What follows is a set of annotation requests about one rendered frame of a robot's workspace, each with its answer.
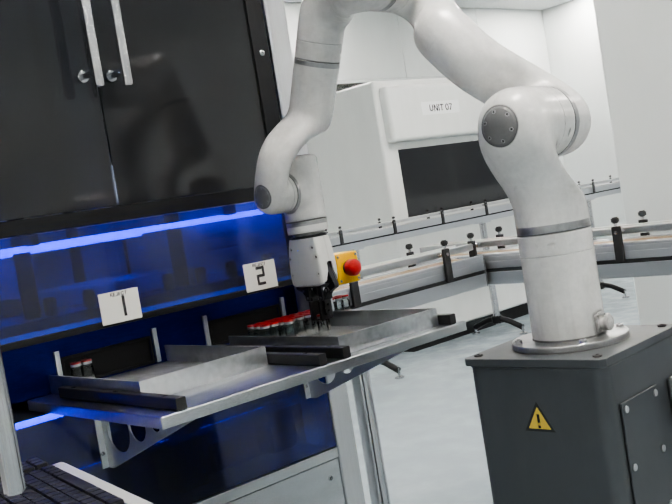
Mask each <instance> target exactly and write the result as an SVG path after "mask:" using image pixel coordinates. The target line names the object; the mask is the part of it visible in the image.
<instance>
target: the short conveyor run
mask: <svg viewBox="0 0 672 504"><path fill-rule="evenodd" d="M440 244H441V245H442V246H443V248H440V249H435V250H431V251H427V252H422V253H418V254H414V252H413V251H412V252H411V249H412V248H413V245H412V244H411V243H410V244H406V245H405V248H406V249H407V250H408V252H407V253H406V256H405V257H401V258H396V259H392V260H388V261H383V262H379V263H375V264H370V265H366V266H362V267H361V272H360V277H364V276H368V275H372V274H376V273H380V272H384V271H389V270H393V269H397V268H401V267H405V266H408V268H406V269H402V270H398V271H394V272H389V273H385V274H381V275H377V276H373V277H369V278H365V279H361V280H359V281H355V282H351V283H347V284H343V285H339V287H337V288H336V289H335V290H334V291H333V293H332V297H334V296H336V295H346V294H348V295H349V298H348V299H349V300H350V305H351V310H382V309H409V308H412V307H416V306H419V305H423V304H426V303H430V302H433V301H437V300H440V299H444V298H447V297H451V296H454V295H458V294H461V293H465V292H468V291H472V290H475V289H479V288H482V287H486V286H488V280H487V274H486V267H485V261H484V257H483V255H478V256H474V257H470V258H466V259H457V258H453V257H451V258H450V256H451V255H455V254H459V253H463V252H467V251H471V250H473V244H466V245H462V246H458V247H456V245H453V246H448V247H446V246H447V244H448V241H446V240H441V242H440ZM438 258H443V260H439V261H435V262H430V263H426V264H422V265H418V266H416V264H418V263H422V262H426V261H430V260H434V259H438Z"/></svg>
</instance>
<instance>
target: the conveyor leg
mask: <svg viewBox="0 0 672 504"><path fill-rule="evenodd" d="M351 383H352V389H353V395H354V401H355V407H356V413H357V420H358V426H359V432H360V438H361V444H362V450H363V456H364V462H365V469H366V475H367V481H368V487H369V493H370V499H371V504H391V503H390V497H389V490H388V484H387V478H386V472H385V466H384V459H383V453H382V447H381V441H380V435H379V429H378V422H377V416H376V410H375V404H374V398H373V392H372V385H371V379H370V373H369V370H368V371H366V372H365V373H363V374H361V375H359V376H357V377H355V378H353V379H351Z"/></svg>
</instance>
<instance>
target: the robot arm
mask: <svg viewBox="0 0 672 504"><path fill-rule="evenodd" d="M367 11H374V12H387V13H393V14H396V15H398V16H400V17H402V18H404V19H405V20H407V21H408V22H409V23H410V24H411V26H412V27H413V29H414V34H413V35H414V42H415V45H416V47H417V48H418V50H419V51H420V53H421V54H422V55H423V56H424V57H425V58H426V59H427V60H428V61H429V62H430V63H431V64H432V65H433V66H434V67H435V68H436V69H437V70H438V71H439V72H440V73H441V74H442V75H444V76H445V77H446V78H447V79H448V80H450V81H451V82H452V83H453V84H455V85H456V86H457V87H459V88H460V89H461V90H463V91H464V92H466V93H468V94H469V95H471V96H472V97H474V98H476V99H477V100H479V101H481V102H482V103H484V106H483V107H482V110H481V112H480V115H479V120H478V140H479V146H480V149H481V153H482V155H483V158H484V160H485V162H486V164H487V166H488V167H489V169H490V171H491V172H492V174H493V175H494V177H495V179H496V180H497V182H498V183H499V184H500V186H501V187H502V189H503V190H504V192H505V193H506V195H507V197H508V198H509V200H510V203H511V205H512V208H513V212H514V219H515V226H516V232H517V240H518V246H519V253H520V259H521V266H522V272H523V279H524V285H525V292H526V298H527V305H528V311H529V318H530V325H531V331H532V333H529V334H526V335H523V336H520V337H518V338H516V339H515V340H513V342H512V347H513V350H514V351H516V352H519V353H524V354H560V353H570V352H578V351H585V350H591V349H596V348H601V347H605V346H609V345H612V344H616V343H619V342H621V341H623V340H625V339H627V338H628V337H629V336H630V332H629V328H628V327H626V326H624V325H623V323H616V324H614V319H613V317H612V315H611V314H610V313H606V314H605V312H604V309H603V302H602V295H601V288H600V282H599V275H598V268H597V261H596V255H595V248H594V242H593V235H592V228H591V221H590V214H589V208H588V204H587V200H586V197H585V195H584V193H583V191H582V190H581V188H580V187H579V186H578V185H577V184H576V183H575V182H574V180H573V179H572V178H571V177H570V175H569V174H568V173H567V172H566V170H565V169H564V167H563V165H562V163H561V161H560V159H559V157H560V156H564V155H567V154H569V153H572V152H573V151H575V150H576V149H578V148H579V147H580V146H581V145H582V144H583V143H584V142H585V140H586V138H587V137H588V134H589V131H590V128H591V114H590V110H589V107H588V105H587V103H586V102H585V100H584V99H583V98H582V96H581V95H580V94H579V93H578V92H576V91H575V90H574V89H573V88H572V87H570V86H569V85H568V84H566V83H565V82H563V81H561V80H560V79H558V78H557V77H555V76H553V75H552V74H550V73H548V72H547V71H545V70H543V69H541V68H540V67H538V66H536V65H534V64H533V63H531V62H529V61H527V60H526V59H524V58H522V57H520V56H519V55H517V54H515V53H514V52H512V51H510V50H509V49H507V48H505V47H504V46H502V45H501V44H499V43H498V42H496V41H495V40H494V39H492V38H491V37H490V36H489V35H487V34H486V33H485V32H484V31H483V30H482V29H481V28H480V27H479V26H477V25H476V24H475V23H474V22H473V21H472V20H471V19H470V18H469V17H468V16H467V15H466V14H465V13H463V11H462V10H461V9H460V8H459V7H458V6H457V4H456V3H455V1H454V0H302V3H301V7H300V13H299V20H298V29H297V38H296V47H295V57H294V66H293V75H292V85H291V95H290V104H289V109H288V112H287V114H286V116H285V117H284V118H283V119H282V120H281V121H280V122H279V123H278V124H277V125H276V126H275V127H274V128H273V130H272V131H271V132H270V133H269V135H268V136H267V138H266V139H265V141H264V143H263V145H262V147H261V149H260V152H259V156H258V160H257V166H256V172H255V180H254V200H255V204H256V206H257V208H258V209H259V210H260V211H261V212H263V213H265V214H269V215H275V214H282V213H284V215H285V221H286V227H287V233H288V235H293V237H292V238H291V240H289V262H290V272H291V279H292V283H293V285H294V286H295V287H296V288H297V290H299V291H300V292H302V293H303V294H304V295H305V297H306V301H308V302H309V308H310V314H311V320H312V321H315V320H318V319H317V314H320V319H321V320H327V319H330V318H333V310H332V304H331V298H332V293H333V291H334V290H335V289H336V288H337V287H339V283H338V281H337V279H338V273H337V266H336V261H335V256H334V252H333V248H332V245H331V242H330V239H329V236H328V235H327V232H324V230H326V229H329V228H328V222H327V216H326V210H325V204H324V198H323V192H322V186H321V180H320V174H319V168H318V162H317V157H316V156H315V155H313V154H304V155H297V153H298V152H299V150H300V149H301V148H302V147H303V146H304V145H305V144H306V143H307V142H308V141H309V140H311V139H312V138H314V137H315V136H317V135H319V134H321V133H323V132H324V131H326V130H327V129H328V128H329V126H330V124H331V121H332V117H333V111H334V104H335V96H336V89H337V82H338V75H339V68H340V60H341V52H342V45H343V37H344V31H345V28H346V26H347V25H348V24H349V23H350V22H351V20H352V18H353V15H354V14H356V13H360V12H367ZM323 217H324V218H323ZM287 223H288V224H287ZM323 283H325V284H323ZM324 287H325V288H324ZM311 288H313V290H312V289H311ZM323 288H324V291H323Z"/></svg>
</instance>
